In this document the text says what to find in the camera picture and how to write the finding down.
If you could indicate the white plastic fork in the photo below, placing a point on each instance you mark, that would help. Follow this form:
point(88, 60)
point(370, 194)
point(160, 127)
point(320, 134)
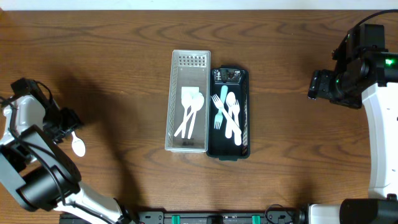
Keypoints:
point(236, 111)
point(217, 102)

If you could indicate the white plastic spoon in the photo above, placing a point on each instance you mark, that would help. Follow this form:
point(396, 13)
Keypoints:
point(230, 100)
point(183, 122)
point(198, 102)
point(78, 145)
point(186, 103)

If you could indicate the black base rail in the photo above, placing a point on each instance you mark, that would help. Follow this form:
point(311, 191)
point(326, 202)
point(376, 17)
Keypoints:
point(277, 216)

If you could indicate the mint green plastic fork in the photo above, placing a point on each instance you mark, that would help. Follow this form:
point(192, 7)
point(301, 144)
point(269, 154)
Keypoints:
point(219, 116)

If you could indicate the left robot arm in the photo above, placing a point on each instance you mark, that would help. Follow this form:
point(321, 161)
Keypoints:
point(35, 171)

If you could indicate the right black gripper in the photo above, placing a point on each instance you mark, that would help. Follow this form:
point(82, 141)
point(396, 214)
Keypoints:
point(323, 88)

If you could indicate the clear plastic perforated basket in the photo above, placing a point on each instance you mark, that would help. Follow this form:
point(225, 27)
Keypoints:
point(188, 68)

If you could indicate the dark green plastic basket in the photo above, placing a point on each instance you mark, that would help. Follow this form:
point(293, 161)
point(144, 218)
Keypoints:
point(237, 81)

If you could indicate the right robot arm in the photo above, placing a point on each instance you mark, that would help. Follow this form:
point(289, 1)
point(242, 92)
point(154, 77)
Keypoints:
point(365, 76)

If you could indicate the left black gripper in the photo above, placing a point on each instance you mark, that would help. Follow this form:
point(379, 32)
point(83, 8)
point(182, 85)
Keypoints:
point(65, 123)

